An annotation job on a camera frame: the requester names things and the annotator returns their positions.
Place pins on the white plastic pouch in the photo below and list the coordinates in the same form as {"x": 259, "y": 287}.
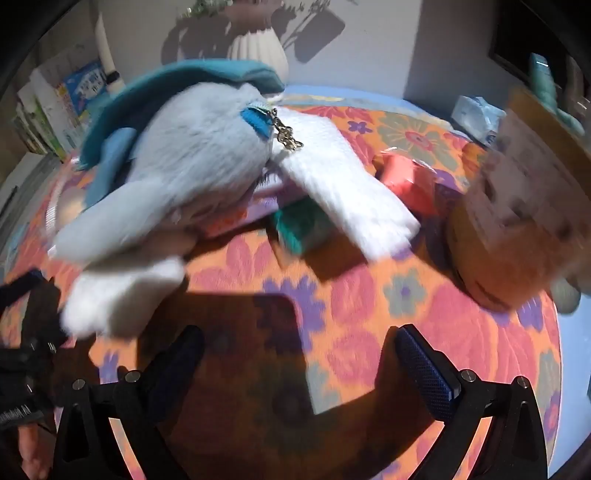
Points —
{"x": 341, "y": 184}

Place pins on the pink soft packet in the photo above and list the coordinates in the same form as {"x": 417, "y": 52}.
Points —
{"x": 406, "y": 182}

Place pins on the teal bottle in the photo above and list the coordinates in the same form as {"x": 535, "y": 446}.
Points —
{"x": 542, "y": 78}

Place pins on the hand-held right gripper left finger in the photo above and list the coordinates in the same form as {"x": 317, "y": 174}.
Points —
{"x": 178, "y": 369}

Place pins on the round wooden holder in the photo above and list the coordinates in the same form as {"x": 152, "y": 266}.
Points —
{"x": 508, "y": 230}

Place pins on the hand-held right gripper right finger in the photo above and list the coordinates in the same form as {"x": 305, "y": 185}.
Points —
{"x": 427, "y": 374}

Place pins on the floral orange tablecloth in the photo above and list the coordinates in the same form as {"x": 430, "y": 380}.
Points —
{"x": 369, "y": 300}

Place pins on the black television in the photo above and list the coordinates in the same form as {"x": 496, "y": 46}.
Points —
{"x": 531, "y": 27}

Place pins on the teal packet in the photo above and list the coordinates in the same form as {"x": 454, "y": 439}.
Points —
{"x": 295, "y": 228}

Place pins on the stack of books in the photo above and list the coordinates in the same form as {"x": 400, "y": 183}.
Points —
{"x": 78, "y": 97}

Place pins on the purple packet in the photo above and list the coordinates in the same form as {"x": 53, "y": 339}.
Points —
{"x": 270, "y": 191}

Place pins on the grey plush toy teal hat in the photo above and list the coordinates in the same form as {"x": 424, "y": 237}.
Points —
{"x": 194, "y": 138}

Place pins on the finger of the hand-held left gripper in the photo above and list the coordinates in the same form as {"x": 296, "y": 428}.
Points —
{"x": 27, "y": 282}

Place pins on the flower bouquet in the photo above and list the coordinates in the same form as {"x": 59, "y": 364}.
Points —
{"x": 207, "y": 7}

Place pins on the person's left hand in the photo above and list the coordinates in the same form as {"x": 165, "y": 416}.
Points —
{"x": 32, "y": 450}

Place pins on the white ribbed vase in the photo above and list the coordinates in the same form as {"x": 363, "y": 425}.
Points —
{"x": 258, "y": 50}

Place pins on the blue white tissue pack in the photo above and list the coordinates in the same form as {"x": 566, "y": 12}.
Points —
{"x": 475, "y": 115}

